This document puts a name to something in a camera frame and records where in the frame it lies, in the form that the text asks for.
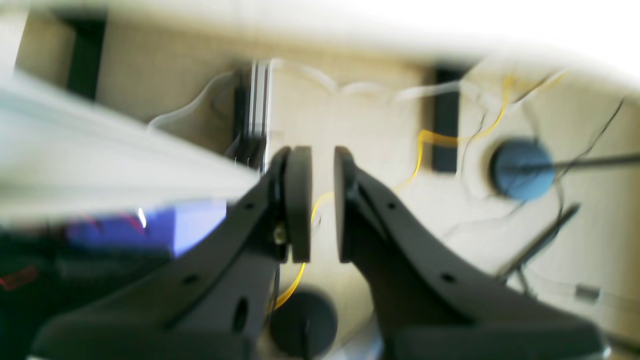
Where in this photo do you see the yellow cable on floor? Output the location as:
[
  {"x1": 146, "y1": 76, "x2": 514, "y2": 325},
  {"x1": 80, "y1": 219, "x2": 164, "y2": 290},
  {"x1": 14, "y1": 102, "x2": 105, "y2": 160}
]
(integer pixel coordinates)
[{"x1": 272, "y1": 75, "x2": 568, "y2": 311}]

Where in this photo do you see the white cable on floor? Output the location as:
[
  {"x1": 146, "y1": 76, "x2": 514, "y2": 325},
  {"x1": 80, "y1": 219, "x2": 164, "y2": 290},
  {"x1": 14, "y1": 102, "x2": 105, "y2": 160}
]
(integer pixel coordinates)
[{"x1": 150, "y1": 59, "x2": 481, "y2": 131}]

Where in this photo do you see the aluminium frame post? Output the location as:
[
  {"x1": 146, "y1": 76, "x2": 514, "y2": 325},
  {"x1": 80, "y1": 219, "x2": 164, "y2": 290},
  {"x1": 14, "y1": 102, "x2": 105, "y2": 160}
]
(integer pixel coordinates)
[{"x1": 230, "y1": 59, "x2": 274, "y2": 174}]

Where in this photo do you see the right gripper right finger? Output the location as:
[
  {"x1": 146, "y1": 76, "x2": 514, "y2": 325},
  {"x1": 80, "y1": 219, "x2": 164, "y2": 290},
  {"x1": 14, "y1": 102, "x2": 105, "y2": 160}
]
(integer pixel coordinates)
[{"x1": 334, "y1": 146, "x2": 607, "y2": 360}]

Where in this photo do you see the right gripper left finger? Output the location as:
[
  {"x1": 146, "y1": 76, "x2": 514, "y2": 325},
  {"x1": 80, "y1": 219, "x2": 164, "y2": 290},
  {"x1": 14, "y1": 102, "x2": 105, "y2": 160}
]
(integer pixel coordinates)
[{"x1": 30, "y1": 146, "x2": 313, "y2": 360}]

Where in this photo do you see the blue round floor object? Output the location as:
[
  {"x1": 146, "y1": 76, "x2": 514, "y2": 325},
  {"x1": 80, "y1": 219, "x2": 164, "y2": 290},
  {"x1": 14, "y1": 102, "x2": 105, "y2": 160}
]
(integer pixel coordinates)
[{"x1": 488, "y1": 137, "x2": 556, "y2": 202}]

